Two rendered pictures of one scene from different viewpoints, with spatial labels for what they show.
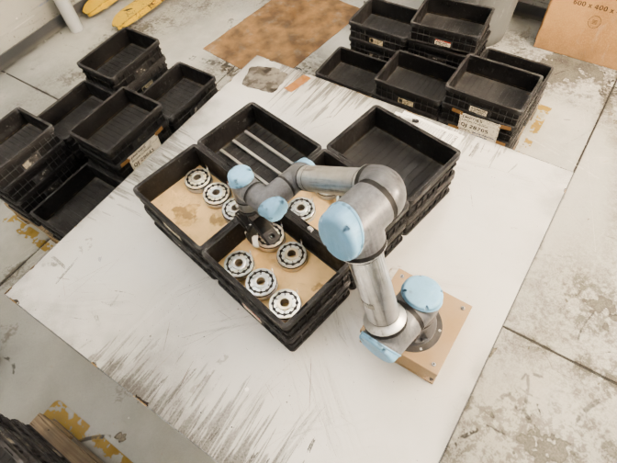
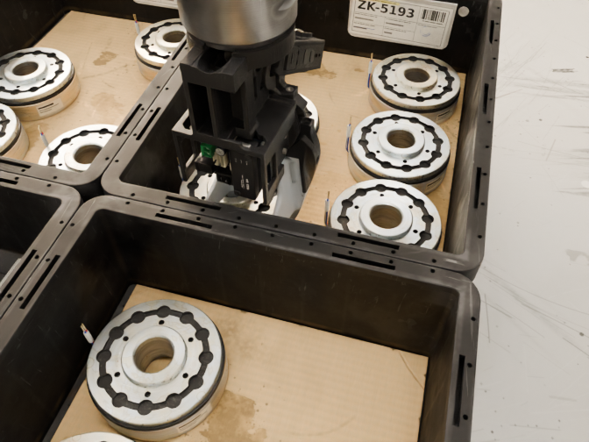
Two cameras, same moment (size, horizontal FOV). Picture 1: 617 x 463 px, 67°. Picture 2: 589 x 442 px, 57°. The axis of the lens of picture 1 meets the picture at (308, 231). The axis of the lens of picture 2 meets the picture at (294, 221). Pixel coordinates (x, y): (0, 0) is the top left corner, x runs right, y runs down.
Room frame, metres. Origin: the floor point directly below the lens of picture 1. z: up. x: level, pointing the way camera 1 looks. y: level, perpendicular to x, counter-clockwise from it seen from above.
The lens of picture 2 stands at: (1.05, 0.46, 1.24)
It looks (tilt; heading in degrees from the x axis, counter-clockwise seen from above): 51 degrees down; 235
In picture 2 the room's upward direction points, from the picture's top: straight up
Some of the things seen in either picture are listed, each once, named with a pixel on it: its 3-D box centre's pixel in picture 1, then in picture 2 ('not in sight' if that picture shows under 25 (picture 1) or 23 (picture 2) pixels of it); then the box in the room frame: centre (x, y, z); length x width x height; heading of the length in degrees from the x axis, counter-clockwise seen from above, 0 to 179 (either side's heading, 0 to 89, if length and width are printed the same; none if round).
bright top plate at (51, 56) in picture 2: not in sight; (27, 74); (1.00, -0.16, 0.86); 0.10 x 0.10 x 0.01
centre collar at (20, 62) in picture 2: not in sight; (25, 70); (1.00, -0.16, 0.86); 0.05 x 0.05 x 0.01
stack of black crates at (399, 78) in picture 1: (414, 98); not in sight; (2.07, -0.72, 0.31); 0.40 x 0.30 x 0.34; 50
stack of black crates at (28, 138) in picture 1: (29, 168); not in sight; (1.88, 1.47, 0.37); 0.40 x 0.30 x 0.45; 140
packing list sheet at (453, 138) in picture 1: (420, 137); not in sight; (1.40, -0.53, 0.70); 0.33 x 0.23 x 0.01; 50
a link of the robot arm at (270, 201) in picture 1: (270, 198); not in sight; (0.83, 0.09, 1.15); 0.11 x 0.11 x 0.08; 40
